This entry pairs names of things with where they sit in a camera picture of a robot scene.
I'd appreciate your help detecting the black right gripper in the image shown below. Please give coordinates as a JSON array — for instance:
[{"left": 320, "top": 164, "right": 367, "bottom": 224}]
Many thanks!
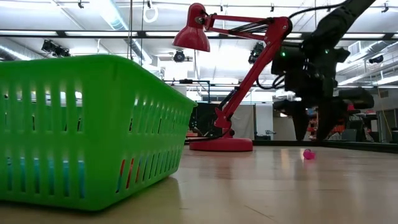
[{"left": 271, "top": 43, "right": 376, "bottom": 141}]

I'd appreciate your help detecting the red desk lamp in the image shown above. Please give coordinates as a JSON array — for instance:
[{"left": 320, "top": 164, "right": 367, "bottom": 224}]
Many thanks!
[{"left": 172, "top": 2, "right": 294, "bottom": 152}]

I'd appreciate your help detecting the red highlighter marker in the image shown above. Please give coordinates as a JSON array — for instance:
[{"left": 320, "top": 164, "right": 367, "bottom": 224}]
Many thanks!
[{"left": 117, "top": 157, "right": 141, "bottom": 190}]

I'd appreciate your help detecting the green plastic basket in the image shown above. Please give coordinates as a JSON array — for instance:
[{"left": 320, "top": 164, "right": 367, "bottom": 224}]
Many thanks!
[{"left": 0, "top": 54, "right": 198, "bottom": 212}]

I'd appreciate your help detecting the blue highlighter marker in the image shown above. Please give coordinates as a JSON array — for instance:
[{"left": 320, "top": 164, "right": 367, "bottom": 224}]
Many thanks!
[{"left": 6, "top": 157, "right": 85, "bottom": 199}]

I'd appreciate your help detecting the pink highlighter marker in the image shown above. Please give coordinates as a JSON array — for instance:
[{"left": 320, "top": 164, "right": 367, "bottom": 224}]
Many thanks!
[{"left": 303, "top": 148, "right": 317, "bottom": 161}]

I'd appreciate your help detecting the white panel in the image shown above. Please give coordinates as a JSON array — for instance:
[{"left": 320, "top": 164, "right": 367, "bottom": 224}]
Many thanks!
[{"left": 231, "top": 104, "right": 256, "bottom": 141}]

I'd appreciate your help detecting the black ceiling cylinder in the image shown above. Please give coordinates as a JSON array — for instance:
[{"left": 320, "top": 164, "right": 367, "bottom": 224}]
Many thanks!
[{"left": 368, "top": 54, "right": 385, "bottom": 65}]

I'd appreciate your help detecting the black ceiling spotlight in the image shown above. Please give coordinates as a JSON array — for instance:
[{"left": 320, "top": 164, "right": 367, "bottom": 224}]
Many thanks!
[
  {"left": 173, "top": 50, "right": 187, "bottom": 63},
  {"left": 248, "top": 42, "right": 266, "bottom": 65}
]

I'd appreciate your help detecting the black cabinet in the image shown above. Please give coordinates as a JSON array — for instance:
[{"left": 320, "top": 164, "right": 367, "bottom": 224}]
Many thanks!
[{"left": 188, "top": 102, "right": 217, "bottom": 138}]

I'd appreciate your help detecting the black aluminium table frame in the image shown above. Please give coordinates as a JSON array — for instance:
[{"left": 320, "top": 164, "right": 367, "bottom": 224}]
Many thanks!
[{"left": 252, "top": 139, "right": 398, "bottom": 154}]

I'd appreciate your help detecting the black lamp power cable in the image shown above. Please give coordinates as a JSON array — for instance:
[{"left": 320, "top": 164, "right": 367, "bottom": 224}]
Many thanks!
[{"left": 185, "top": 128, "right": 233, "bottom": 144}]

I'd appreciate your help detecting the white hanging ring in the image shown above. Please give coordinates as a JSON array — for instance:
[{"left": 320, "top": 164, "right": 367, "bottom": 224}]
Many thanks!
[{"left": 143, "top": 5, "right": 159, "bottom": 24}]

